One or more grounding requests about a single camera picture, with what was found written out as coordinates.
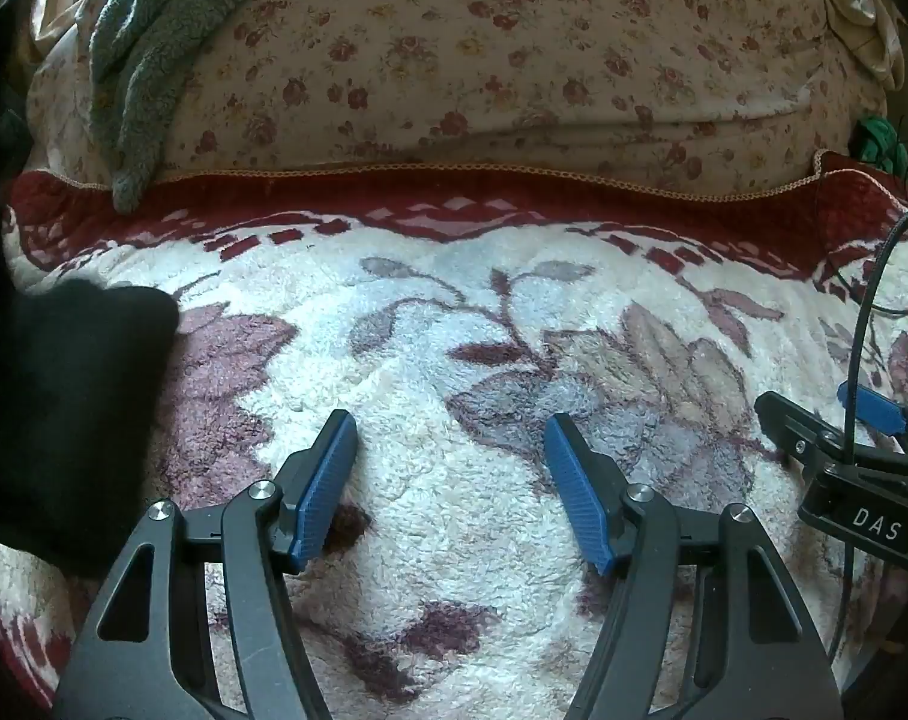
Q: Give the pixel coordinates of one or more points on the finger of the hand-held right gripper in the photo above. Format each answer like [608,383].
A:
[791,424]
[877,405]

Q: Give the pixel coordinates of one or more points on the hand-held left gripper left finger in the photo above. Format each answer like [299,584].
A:
[325,491]

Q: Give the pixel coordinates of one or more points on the black pants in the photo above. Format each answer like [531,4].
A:
[63,420]

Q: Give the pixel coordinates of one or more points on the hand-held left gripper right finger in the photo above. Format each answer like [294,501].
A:
[577,491]

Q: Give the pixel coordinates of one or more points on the red and white floral blanket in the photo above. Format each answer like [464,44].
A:
[439,330]

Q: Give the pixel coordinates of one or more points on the grey-green fleece towel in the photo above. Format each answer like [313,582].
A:
[150,37]

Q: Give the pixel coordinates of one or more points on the cream satin cloth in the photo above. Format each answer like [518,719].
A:
[859,7]

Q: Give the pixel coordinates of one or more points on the beige floral quilt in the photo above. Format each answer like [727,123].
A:
[499,52]

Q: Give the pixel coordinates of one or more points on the green tangled object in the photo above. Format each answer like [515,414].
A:
[880,146]

